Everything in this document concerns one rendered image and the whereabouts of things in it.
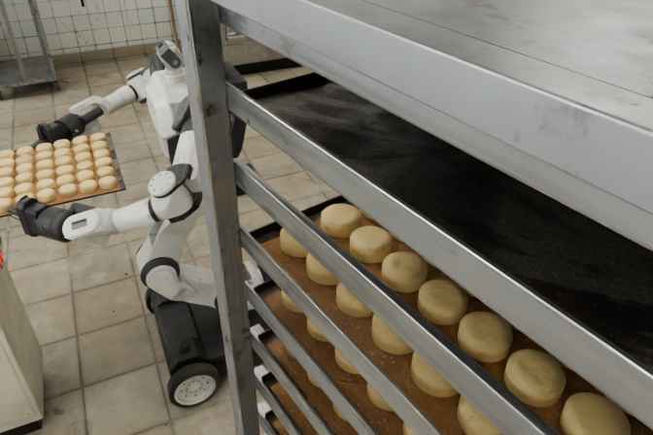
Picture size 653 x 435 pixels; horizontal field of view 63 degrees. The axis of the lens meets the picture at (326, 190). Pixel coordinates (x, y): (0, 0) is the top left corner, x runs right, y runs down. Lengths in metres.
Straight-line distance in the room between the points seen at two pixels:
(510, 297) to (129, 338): 2.41
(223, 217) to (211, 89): 0.15
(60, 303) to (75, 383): 0.51
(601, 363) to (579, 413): 0.21
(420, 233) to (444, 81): 0.13
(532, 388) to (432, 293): 0.13
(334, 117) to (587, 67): 0.31
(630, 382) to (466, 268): 0.10
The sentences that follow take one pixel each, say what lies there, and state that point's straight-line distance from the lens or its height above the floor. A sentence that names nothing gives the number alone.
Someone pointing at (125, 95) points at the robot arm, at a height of 1.05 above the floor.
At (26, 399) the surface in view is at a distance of 2.31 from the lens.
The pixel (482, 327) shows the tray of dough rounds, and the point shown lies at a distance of 0.55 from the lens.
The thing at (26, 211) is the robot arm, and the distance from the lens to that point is 1.67.
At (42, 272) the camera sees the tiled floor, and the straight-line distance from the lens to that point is 3.17.
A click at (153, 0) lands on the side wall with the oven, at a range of 5.89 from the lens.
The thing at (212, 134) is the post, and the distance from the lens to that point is 0.57.
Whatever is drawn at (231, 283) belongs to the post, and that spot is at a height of 1.44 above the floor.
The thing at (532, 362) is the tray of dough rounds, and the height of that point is 1.51.
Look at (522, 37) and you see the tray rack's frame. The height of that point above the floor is 1.82.
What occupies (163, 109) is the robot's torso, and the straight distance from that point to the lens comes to 1.73.
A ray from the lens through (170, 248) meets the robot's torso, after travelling 2.08.
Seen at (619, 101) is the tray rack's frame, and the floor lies 1.82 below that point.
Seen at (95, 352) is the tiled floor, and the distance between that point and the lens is 2.66.
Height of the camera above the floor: 1.90
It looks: 34 degrees down
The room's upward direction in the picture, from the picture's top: 1 degrees clockwise
